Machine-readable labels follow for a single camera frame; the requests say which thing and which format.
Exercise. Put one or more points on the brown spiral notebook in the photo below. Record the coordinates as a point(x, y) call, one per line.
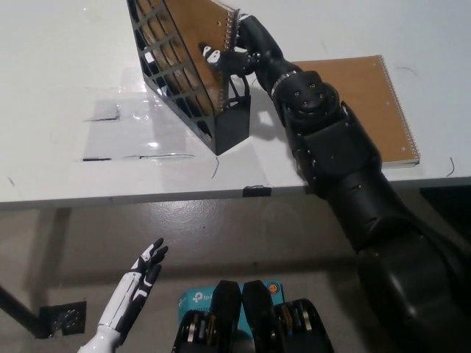
point(213, 25)
point(386, 110)

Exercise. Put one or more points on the black lattice file holder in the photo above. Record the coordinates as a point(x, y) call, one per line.
point(232, 128)

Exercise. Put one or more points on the white and black left hand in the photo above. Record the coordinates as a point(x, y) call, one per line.
point(129, 294)

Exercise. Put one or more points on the black and white right hand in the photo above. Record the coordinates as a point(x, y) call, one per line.
point(257, 48)

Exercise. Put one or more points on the clear plastic sheet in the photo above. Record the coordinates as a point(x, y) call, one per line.
point(143, 117)

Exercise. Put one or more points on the teal tp-link box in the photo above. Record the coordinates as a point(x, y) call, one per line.
point(195, 298)

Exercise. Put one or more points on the black tape strip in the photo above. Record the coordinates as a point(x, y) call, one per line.
point(257, 191)

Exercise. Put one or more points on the black table leg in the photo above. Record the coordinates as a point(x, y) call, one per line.
point(20, 312)

